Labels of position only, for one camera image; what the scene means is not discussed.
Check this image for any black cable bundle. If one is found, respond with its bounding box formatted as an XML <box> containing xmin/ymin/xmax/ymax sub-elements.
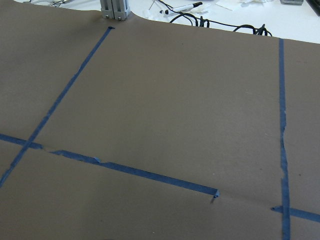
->
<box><xmin>149</xmin><ymin>0</ymin><xmax>273</xmax><ymax>37</ymax></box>

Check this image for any aluminium frame post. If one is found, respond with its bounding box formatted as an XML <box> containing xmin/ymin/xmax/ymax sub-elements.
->
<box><xmin>100</xmin><ymin>0</ymin><xmax>131</xmax><ymax>21</ymax></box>

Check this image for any black marker pen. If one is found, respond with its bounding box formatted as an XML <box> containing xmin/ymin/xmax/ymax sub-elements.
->
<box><xmin>162</xmin><ymin>2</ymin><xmax>203</xmax><ymax>15</ymax></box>

